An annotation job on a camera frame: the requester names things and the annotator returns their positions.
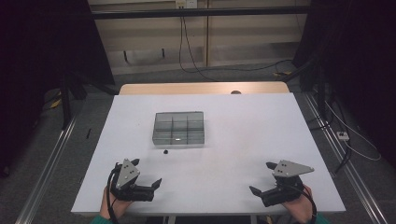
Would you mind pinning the metal floor rail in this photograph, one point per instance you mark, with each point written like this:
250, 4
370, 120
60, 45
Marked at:
43, 180
353, 174

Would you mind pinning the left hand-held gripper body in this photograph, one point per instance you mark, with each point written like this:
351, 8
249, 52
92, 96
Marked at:
127, 174

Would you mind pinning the black horizontal bar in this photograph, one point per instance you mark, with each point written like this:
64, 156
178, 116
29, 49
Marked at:
218, 12

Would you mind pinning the person's left hand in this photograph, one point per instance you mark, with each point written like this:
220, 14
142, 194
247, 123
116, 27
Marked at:
115, 208

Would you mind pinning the white power strip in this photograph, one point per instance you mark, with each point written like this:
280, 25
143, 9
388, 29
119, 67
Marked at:
342, 136

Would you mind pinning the yellow tape piece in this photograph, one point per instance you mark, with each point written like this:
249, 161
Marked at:
283, 73
55, 103

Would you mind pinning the black metal stand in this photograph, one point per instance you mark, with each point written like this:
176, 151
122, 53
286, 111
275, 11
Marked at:
66, 105
321, 93

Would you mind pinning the vertical metal wall strip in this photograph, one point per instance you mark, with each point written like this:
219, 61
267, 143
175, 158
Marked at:
206, 37

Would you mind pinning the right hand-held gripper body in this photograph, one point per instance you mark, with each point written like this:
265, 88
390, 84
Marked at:
289, 169

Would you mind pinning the white wall socket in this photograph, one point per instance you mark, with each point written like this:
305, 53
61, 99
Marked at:
186, 3

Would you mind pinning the black curtain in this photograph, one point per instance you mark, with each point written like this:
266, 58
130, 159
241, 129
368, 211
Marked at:
367, 46
37, 46

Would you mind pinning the white table cover board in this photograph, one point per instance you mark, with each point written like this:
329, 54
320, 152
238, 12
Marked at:
233, 161

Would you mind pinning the clear plastic compartment box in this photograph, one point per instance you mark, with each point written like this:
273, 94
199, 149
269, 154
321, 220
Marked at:
179, 129

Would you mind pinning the person's right hand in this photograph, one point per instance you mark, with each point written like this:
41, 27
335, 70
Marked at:
295, 208

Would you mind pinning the black wall bracket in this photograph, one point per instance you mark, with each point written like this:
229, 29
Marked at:
125, 57
163, 53

